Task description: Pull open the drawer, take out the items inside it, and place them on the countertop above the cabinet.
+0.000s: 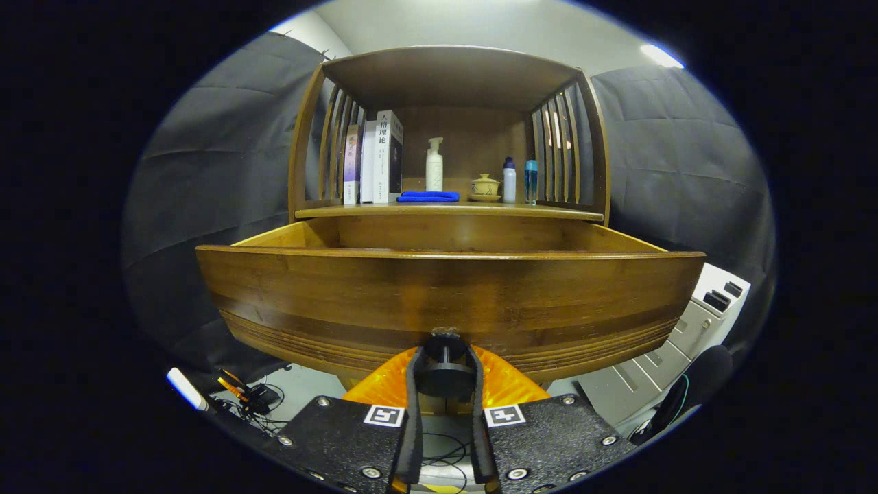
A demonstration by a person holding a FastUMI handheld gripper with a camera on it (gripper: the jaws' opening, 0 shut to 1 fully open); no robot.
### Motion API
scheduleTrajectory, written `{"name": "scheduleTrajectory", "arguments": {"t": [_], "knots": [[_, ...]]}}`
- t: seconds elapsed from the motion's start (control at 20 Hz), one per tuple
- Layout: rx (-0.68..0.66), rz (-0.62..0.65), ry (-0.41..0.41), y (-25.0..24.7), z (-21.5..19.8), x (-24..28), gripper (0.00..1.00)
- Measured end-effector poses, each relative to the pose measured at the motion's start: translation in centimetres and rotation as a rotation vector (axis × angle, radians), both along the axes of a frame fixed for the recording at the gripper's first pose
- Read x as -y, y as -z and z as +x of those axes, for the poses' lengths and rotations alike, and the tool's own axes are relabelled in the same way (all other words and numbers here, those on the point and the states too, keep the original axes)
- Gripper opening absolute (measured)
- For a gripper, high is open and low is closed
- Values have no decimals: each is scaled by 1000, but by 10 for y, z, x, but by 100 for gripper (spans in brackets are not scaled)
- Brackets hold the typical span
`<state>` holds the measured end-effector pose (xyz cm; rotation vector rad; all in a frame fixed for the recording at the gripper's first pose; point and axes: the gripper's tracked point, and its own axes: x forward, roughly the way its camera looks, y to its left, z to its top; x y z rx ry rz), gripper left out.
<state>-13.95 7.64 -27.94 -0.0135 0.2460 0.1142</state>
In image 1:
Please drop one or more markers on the brown wooden countertop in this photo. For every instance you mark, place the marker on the brown wooden countertop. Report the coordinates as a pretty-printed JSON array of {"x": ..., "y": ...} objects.
[{"x": 446, "y": 209}]

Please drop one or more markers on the brown wooden drawer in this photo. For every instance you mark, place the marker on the brown wooden drawer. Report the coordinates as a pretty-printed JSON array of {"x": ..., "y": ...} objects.
[{"x": 446, "y": 295}]

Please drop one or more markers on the thin white book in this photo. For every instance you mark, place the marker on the thin white book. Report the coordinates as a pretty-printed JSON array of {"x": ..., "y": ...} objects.
[{"x": 368, "y": 165}]

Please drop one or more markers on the beige saucer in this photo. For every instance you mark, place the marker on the beige saucer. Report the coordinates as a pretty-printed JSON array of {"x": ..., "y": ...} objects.
[{"x": 485, "y": 198}]

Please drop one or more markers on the orange and black tool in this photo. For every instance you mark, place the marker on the orange and black tool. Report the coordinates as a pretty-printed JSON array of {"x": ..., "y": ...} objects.
[{"x": 233, "y": 385}]

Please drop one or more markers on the blue folded cloth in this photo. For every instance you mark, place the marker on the blue folded cloth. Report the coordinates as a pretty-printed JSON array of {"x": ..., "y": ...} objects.
[{"x": 429, "y": 197}]

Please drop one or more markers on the white pump bottle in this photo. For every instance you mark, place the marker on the white pump bottle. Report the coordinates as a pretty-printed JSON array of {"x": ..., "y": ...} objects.
[{"x": 434, "y": 171}]

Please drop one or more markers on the small ceiling light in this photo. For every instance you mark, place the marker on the small ceiling light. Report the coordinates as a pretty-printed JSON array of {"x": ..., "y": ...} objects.
[{"x": 662, "y": 56}]

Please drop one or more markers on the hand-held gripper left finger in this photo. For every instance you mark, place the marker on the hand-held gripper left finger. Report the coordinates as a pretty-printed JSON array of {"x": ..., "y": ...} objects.
[{"x": 411, "y": 425}]

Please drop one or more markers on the black drawer knob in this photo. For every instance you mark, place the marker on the black drawer knob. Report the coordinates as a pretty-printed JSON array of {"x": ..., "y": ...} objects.
[{"x": 444, "y": 377}]

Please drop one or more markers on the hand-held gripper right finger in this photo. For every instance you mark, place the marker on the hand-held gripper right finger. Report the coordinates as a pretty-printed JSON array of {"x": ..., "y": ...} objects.
[{"x": 480, "y": 425}]

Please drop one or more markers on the beige lidded tea cup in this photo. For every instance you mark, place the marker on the beige lidded tea cup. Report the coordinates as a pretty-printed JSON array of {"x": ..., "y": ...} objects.
[{"x": 485, "y": 185}]

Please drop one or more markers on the white bar-shaped device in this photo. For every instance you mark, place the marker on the white bar-shaped device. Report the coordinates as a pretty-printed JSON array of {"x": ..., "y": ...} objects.
[{"x": 186, "y": 389}]

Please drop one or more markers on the blue glass bottle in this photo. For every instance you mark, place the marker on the blue glass bottle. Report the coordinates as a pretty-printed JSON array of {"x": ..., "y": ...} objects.
[{"x": 531, "y": 182}]

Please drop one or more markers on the small black box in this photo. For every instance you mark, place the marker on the small black box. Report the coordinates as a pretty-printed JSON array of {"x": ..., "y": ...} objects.
[{"x": 263, "y": 396}]

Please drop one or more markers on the white bottle with blue cap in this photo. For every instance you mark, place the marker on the white bottle with blue cap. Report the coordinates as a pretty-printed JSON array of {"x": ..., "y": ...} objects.
[{"x": 509, "y": 185}]

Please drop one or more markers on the white drawer unit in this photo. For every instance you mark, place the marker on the white drawer unit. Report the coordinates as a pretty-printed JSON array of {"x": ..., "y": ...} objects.
[{"x": 658, "y": 370}]

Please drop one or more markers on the purple book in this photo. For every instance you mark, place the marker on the purple book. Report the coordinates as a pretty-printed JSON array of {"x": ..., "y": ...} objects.
[{"x": 352, "y": 165}]

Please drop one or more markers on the brown wooden cabinet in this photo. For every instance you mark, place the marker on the brown wooden cabinet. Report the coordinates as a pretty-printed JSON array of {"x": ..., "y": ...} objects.
[{"x": 446, "y": 75}]

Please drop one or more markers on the white portrait cover book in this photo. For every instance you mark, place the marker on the white portrait cover book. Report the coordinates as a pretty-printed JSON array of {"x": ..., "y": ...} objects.
[{"x": 394, "y": 165}]

